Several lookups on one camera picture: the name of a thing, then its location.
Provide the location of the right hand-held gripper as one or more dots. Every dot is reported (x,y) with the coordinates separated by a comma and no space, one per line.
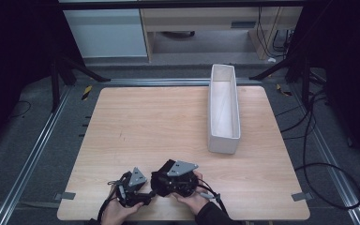
(181,168)

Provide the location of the black metal stand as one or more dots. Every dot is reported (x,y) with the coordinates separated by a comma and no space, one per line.
(296,67)
(72,67)

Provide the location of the white cabinet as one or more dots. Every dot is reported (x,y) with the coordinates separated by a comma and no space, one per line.
(106,33)

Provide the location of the grey tape piece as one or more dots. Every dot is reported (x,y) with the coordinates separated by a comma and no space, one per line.
(65,196)
(301,196)

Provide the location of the long white box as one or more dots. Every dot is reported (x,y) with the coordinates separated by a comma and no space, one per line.
(223,109)

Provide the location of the person's left hand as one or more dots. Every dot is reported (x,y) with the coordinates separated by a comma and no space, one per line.
(115,214)

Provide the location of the metal floor rail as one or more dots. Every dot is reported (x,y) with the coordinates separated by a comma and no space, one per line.
(28,162)
(156,82)
(328,150)

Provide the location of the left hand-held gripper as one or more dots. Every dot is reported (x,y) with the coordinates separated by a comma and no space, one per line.
(136,179)

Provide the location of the person's right hand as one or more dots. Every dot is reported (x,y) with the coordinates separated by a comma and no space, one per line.
(195,201)

